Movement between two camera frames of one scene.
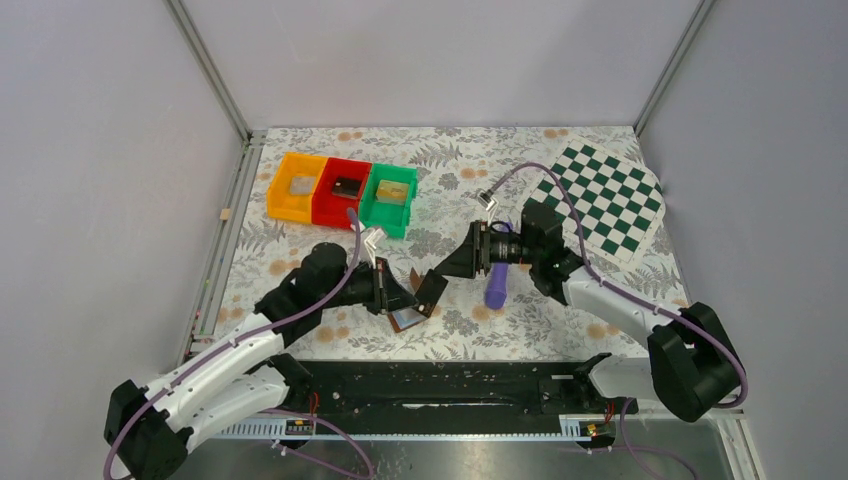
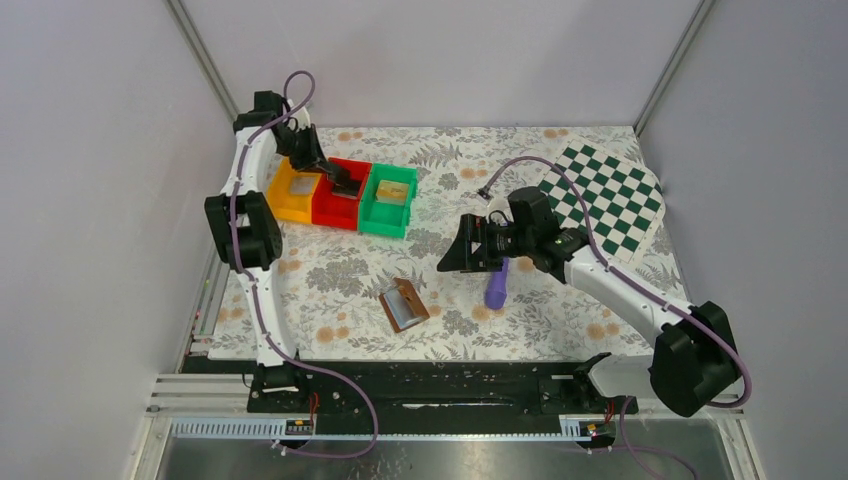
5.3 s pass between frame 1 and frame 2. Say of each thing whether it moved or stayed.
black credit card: moved
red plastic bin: stayed
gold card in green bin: stayed
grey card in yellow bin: stayed
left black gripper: moved
